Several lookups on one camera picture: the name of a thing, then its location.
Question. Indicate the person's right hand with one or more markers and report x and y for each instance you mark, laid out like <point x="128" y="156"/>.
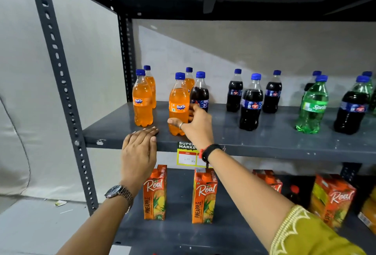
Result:
<point x="199" y="130"/>

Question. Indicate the person's left hand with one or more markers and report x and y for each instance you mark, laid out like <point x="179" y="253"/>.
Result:
<point x="137" y="163"/>

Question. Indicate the person's left little finger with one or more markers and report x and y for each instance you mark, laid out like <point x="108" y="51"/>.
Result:
<point x="125" y="143"/>

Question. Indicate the person's right thumb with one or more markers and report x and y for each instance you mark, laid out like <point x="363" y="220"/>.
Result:
<point x="176" y="122"/>

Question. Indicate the person's left middle finger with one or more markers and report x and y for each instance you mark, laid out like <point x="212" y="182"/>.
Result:
<point x="143" y="134"/>

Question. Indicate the person's left thumb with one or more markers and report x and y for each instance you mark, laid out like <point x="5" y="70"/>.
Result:
<point x="153" y="147"/>

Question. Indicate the orange soda bottle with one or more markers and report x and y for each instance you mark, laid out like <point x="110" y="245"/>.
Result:
<point x="151" y="84"/>
<point x="189" y="81"/>
<point x="142" y="108"/>
<point x="178" y="99"/>

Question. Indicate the person's right forearm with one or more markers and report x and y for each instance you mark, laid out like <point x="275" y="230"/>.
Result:
<point x="249" y="199"/>

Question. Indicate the person's left forearm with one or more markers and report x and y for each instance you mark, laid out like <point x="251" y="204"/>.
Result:
<point x="100" y="228"/>

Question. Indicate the yellow shelf price label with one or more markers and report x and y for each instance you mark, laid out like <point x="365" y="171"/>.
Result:
<point x="186" y="158"/>

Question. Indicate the cola bottle with blue cap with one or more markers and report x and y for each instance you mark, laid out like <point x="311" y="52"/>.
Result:
<point x="308" y="86"/>
<point x="234" y="96"/>
<point x="272" y="99"/>
<point x="351" y="114"/>
<point x="250" y="111"/>
<point x="200" y="93"/>

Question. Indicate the black and red wristband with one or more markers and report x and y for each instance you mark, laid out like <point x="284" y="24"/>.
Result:
<point x="210" y="150"/>

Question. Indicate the silver metal wristwatch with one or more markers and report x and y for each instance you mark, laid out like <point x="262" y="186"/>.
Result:
<point x="119" y="191"/>

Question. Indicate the orange pineapple juice carton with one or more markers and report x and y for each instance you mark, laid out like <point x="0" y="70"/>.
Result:
<point x="154" y="196"/>
<point x="270" y="180"/>
<point x="204" y="202"/>
<point x="332" y="202"/>
<point x="368" y="213"/>

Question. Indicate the paper scrap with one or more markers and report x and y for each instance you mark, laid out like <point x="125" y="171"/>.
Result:
<point x="60" y="203"/>

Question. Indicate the grey metal shelving rack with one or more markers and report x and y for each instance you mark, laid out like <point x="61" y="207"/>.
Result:
<point x="264" y="143"/>

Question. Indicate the green soda bottle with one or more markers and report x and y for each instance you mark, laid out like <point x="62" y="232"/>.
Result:
<point x="312" y="114"/>
<point x="372" y="99"/>

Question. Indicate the dark bottle with red cap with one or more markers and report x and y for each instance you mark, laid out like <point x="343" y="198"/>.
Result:
<point x="293" y="194"/>

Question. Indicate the olive green embroidered sleeve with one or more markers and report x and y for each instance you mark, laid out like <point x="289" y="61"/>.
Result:
<point x="311" y="234"/>

